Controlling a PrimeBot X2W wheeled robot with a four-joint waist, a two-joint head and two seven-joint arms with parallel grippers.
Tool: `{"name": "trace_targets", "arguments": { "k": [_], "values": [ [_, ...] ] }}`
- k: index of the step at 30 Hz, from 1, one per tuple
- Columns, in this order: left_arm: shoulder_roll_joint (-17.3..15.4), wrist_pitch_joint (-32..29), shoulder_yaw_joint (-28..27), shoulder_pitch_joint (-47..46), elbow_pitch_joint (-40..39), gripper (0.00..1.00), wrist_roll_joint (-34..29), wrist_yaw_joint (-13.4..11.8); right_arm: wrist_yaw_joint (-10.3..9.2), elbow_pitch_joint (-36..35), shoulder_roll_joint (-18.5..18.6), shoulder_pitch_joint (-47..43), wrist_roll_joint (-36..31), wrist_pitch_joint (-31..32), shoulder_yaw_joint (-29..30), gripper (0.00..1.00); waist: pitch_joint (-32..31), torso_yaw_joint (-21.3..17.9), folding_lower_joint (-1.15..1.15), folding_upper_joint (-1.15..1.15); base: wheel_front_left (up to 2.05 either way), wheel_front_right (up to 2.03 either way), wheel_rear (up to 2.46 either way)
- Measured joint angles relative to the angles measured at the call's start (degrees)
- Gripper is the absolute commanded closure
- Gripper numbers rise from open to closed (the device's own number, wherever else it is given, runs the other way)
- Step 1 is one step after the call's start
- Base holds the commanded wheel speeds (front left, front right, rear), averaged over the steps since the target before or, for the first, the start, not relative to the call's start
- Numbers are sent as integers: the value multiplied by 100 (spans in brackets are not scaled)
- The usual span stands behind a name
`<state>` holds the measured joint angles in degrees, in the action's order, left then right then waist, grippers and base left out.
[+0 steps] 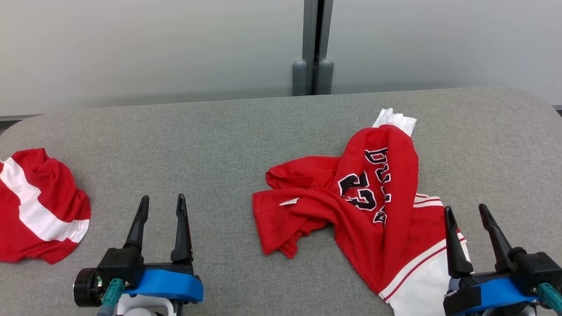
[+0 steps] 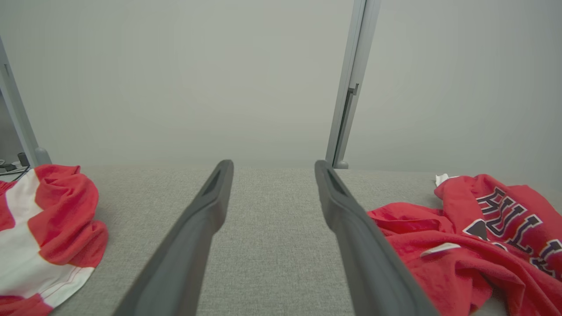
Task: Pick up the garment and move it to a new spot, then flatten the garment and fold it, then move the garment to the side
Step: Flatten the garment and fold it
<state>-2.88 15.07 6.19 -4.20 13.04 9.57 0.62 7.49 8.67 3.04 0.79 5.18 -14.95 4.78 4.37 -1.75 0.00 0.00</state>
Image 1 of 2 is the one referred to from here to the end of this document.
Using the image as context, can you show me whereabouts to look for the blue white right gripper body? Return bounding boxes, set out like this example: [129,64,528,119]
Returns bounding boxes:
[443,271,540,316]

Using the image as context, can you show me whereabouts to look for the blue white left gripper body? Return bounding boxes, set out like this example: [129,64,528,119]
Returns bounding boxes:
[73,262,204,316]

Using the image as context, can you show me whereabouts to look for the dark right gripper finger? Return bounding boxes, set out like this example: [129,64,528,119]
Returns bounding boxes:
[478,203,526,273]
[444,206,474,278]

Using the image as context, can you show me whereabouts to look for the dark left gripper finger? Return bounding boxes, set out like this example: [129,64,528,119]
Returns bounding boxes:
[170,194,194,264]
[124,195,150,249]

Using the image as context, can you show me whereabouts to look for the red shorts with white stripe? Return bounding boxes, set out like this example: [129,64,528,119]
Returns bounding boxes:
[0,148,92,265]

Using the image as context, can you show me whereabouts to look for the red basketball jersey number 23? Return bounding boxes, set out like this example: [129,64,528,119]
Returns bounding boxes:
[252,108,474,316]

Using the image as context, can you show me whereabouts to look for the teal left camera connector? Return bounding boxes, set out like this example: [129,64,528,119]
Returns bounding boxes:
[97,278,126,316]

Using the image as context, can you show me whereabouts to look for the teal camera connector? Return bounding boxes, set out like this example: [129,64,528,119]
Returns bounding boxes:
[97,278,126,316]
[537,282,562,313]

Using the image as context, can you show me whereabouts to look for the teal right camera connector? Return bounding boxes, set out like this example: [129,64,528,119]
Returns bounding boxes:
[537,282,562,313]

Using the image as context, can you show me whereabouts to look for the grey partition post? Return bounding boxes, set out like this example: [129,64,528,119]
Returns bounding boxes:
[292,0,335,97]

